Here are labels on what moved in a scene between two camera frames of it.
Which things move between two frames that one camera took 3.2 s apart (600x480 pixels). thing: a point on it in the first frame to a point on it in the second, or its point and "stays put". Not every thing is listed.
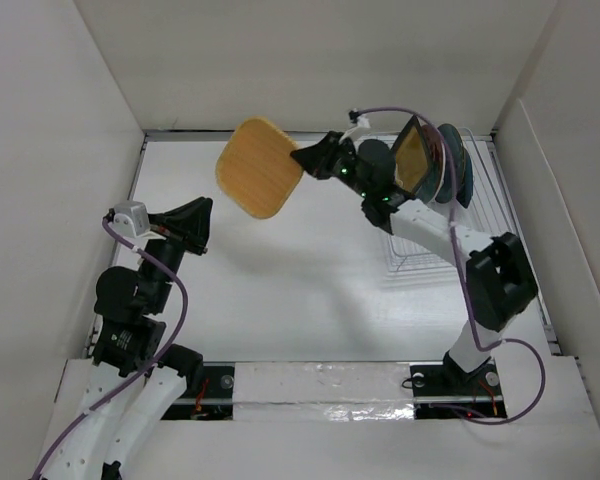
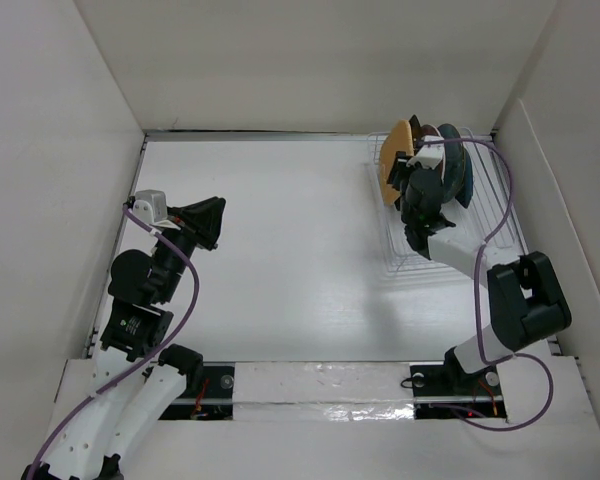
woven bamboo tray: x=256 y=168 to x=399 y=138
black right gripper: x=316 y=159 to x=399 y=165
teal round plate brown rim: x=454 y=143 stays put
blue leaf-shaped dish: x=464 y=192 stays put
